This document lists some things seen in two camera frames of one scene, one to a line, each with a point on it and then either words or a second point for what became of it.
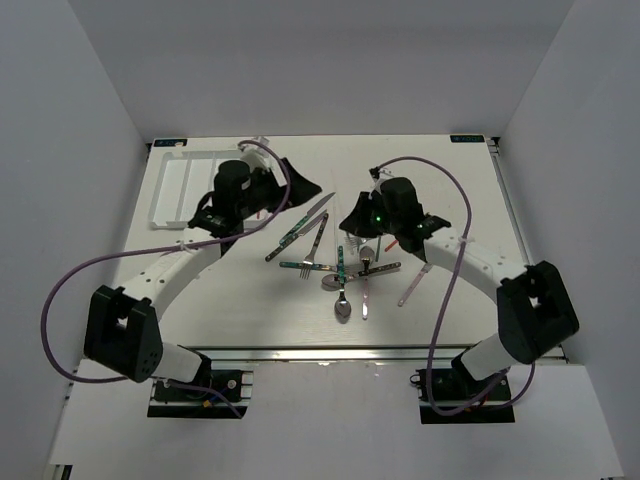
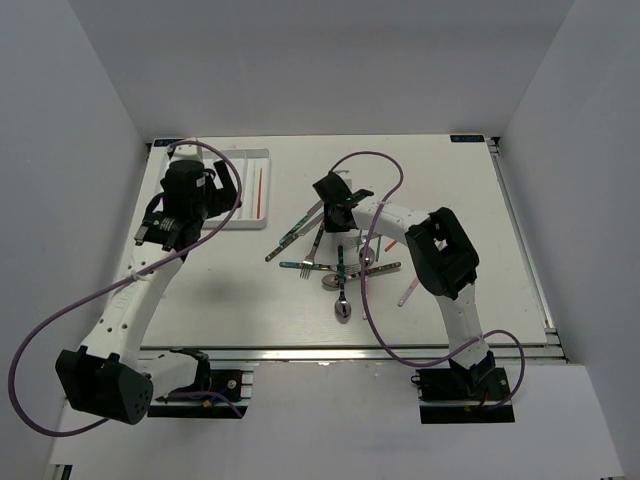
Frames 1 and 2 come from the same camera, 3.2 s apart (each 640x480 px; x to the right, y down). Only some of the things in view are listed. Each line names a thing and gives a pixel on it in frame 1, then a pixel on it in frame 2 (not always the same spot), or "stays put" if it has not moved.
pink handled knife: (425, 270) stays put
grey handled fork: (308, 260) stays put
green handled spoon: (342, 311) stays put
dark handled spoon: (332, 280) stays put
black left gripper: (279, 193) → (227, 194)
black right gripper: (356, 221) → (330, 226)
